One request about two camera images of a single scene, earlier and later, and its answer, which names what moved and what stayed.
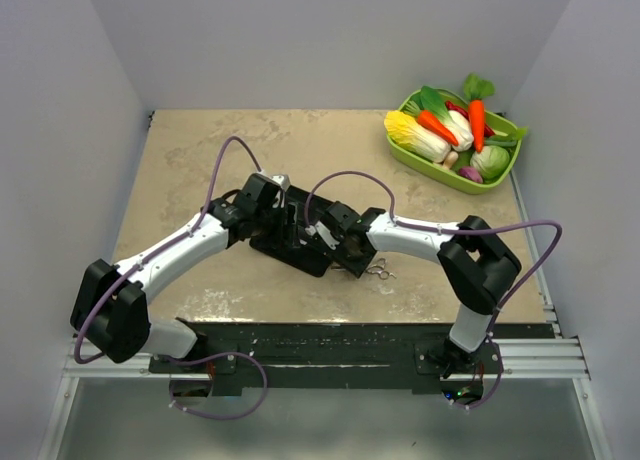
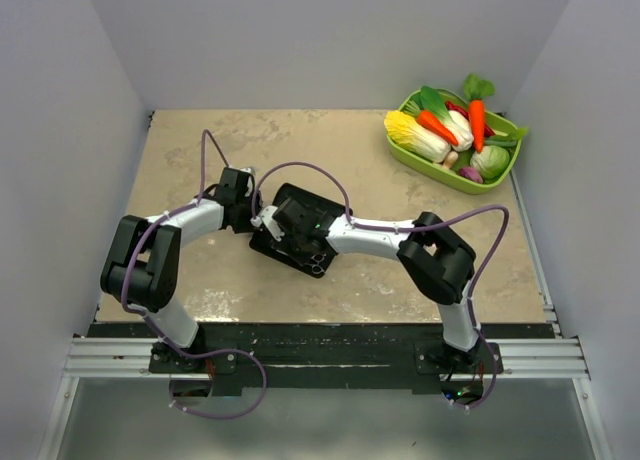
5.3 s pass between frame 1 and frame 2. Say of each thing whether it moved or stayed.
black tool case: stayed
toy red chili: stayed
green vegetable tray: stayed
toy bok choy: stayed
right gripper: moved
